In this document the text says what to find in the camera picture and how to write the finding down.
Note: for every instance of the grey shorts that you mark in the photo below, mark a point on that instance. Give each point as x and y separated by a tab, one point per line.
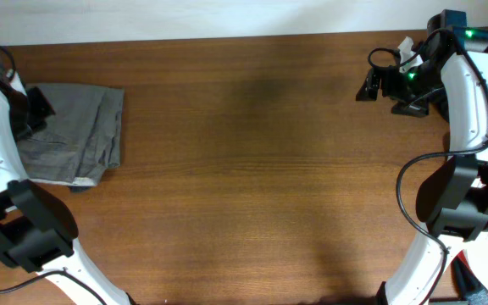
81	141

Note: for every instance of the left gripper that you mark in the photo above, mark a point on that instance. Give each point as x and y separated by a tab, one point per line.
45	110

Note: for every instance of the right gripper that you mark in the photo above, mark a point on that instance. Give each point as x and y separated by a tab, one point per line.
418	108

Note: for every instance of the folded dark green garment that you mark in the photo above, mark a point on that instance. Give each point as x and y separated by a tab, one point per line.
78	188

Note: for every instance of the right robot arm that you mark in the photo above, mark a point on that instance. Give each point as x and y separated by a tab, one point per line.
449	67

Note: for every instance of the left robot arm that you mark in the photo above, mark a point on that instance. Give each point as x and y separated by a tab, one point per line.
38	233

